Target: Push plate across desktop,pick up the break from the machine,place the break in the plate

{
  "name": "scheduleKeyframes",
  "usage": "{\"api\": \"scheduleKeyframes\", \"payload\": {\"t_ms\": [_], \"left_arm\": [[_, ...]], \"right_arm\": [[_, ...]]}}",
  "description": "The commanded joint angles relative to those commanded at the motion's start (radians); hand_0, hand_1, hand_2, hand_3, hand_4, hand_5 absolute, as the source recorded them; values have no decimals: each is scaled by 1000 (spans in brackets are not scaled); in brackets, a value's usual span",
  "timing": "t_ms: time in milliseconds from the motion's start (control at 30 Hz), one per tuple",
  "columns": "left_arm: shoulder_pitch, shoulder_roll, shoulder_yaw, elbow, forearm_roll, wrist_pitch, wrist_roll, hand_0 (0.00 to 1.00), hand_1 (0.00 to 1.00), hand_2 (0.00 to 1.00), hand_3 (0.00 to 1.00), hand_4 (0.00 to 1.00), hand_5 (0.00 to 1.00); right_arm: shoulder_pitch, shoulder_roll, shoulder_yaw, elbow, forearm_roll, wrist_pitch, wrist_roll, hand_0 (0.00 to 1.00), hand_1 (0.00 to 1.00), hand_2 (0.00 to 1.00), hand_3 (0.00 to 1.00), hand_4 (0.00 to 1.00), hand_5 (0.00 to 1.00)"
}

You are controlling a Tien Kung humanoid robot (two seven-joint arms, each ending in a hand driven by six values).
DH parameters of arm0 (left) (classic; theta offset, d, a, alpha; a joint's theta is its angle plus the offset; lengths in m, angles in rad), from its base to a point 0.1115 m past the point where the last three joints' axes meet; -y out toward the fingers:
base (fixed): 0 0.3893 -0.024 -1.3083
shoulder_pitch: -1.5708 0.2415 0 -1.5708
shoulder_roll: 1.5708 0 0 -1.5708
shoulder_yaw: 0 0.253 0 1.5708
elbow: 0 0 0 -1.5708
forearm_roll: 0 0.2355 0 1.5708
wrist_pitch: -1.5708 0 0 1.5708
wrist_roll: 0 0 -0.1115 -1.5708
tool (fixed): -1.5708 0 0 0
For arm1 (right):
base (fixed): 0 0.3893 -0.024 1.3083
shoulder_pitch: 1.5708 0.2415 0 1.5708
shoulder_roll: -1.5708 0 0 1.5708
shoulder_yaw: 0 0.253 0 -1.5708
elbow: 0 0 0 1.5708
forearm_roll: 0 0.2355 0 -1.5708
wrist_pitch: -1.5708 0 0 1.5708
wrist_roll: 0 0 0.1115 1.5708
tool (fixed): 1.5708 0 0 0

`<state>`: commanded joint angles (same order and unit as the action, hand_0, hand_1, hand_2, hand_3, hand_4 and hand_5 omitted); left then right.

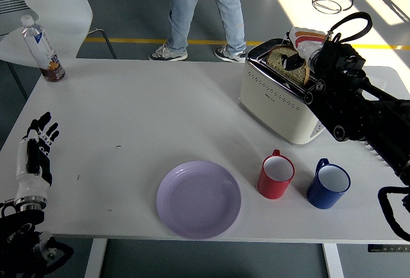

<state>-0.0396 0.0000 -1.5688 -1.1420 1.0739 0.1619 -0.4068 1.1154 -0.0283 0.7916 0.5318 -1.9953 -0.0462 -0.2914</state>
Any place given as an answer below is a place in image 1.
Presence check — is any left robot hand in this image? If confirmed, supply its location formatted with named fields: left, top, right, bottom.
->
left=14, top=111, right=61, bottom=200

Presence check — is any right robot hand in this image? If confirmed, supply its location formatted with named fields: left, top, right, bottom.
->
left=281, top=26, right=329, bottom=71

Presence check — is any bread slice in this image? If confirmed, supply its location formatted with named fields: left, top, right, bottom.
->
left=266, top=44, right=311, bottom=87

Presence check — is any purple plate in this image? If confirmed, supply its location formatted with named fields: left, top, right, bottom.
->
left=156, top=160, right=242, bottom=240

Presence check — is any cream and black toaster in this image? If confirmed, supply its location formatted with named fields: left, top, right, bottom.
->
left=238, top=38, right=327, bottom=146

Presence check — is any white table leg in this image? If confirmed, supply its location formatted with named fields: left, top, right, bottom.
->
left=83, top=238, right=108, bottom=278
left=322, top=243, right=345, bottom=278

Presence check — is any person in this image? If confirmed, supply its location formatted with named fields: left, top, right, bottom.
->
left=149, top=0, right=248, bottom=63

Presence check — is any plastic drink bottle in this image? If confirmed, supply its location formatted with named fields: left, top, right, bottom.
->
left=20, top=15, right=66, bottom=83

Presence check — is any red mug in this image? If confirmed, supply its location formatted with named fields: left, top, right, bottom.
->
left=257, top=149, right=295, bottom=200

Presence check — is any blue mug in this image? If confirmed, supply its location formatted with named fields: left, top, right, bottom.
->
left=306, top=158, right=351, bottom=210

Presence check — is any black table control panel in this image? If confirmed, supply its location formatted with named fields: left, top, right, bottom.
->
left=367, top=244, right=410, bottom=253

